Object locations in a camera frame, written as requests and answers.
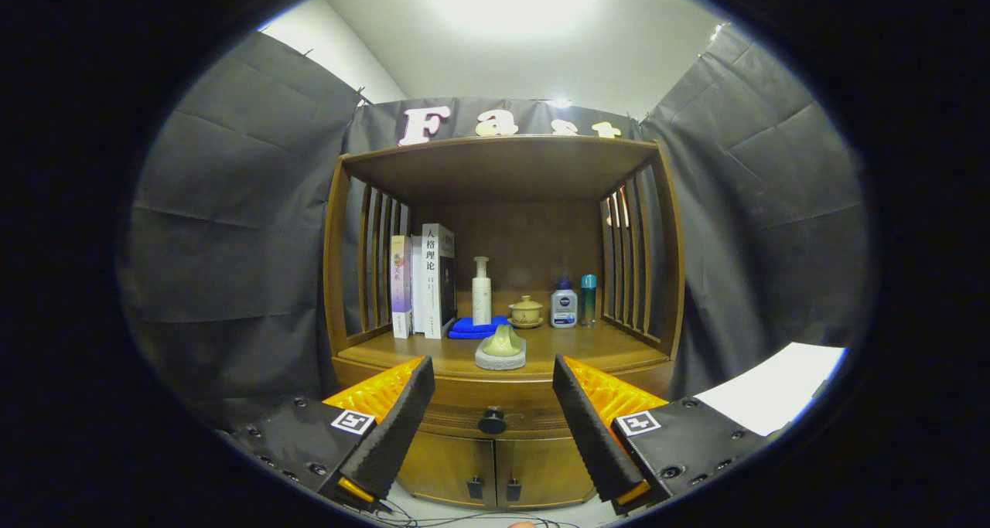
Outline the folded blue cloth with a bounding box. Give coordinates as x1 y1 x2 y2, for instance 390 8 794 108
448 315 511 340

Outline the wooden drawer with black knob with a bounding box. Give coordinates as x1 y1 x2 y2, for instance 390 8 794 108
333 358 675 440

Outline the purple white book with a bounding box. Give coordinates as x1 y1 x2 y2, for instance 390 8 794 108
390 235 413 339

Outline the thick white book dark cover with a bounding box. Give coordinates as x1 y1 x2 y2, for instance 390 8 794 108
422 223 456 339

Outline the thin white book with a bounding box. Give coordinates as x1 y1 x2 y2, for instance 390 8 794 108
410 236 425 334

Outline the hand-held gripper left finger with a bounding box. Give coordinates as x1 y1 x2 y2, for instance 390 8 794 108
219 356 436 513

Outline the white bottle blue cap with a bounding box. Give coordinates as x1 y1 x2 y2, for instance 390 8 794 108
550 276 579 329

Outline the white side table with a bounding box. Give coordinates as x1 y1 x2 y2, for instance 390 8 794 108
692 342 848 438

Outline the wooden countertop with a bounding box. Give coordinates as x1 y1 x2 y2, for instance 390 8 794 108
336 319 674 382

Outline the beige lidded tea cup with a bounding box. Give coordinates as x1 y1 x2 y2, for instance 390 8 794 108
507 295 545 329

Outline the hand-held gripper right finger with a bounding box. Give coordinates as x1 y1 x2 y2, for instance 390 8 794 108
551 354 782 516

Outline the white pump bottle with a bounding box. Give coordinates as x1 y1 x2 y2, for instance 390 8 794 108
472 256 493 326

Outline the brown wooden cabinet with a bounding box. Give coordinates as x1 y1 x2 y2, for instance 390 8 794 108
323 135 687 509

